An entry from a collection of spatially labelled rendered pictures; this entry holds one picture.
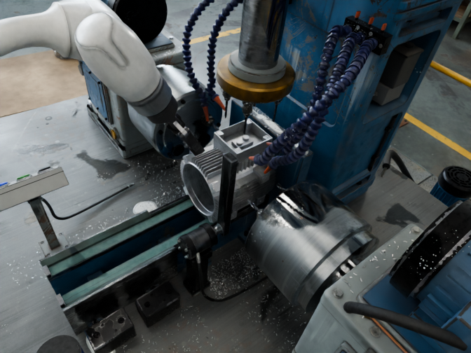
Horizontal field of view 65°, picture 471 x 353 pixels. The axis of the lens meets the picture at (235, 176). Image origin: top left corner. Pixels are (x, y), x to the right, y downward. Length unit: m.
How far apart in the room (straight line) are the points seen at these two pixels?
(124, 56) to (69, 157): 0.83
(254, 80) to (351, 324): 0.51
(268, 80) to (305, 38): 0.23
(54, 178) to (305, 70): 0.69
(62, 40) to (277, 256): 0.60
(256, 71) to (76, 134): 0.93
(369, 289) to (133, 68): 0.57
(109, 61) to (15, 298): 0.71
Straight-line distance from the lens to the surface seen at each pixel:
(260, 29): 0.79
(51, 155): 1.50
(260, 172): 0.98
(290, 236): 0.79
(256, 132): 1.03
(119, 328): 0.99
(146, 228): 1.05
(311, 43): 1.01
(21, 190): 1.01
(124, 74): 0.71
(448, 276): 0.62
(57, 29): 0.82
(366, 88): 0.93
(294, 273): 0.80
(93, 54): 0.69
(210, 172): 0.94
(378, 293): 0.73
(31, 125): 1.66
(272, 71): 0.83
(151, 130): 1.12
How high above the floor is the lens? 1.76
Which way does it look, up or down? 45 degrees down
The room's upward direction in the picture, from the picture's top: 7 degrees clockwise
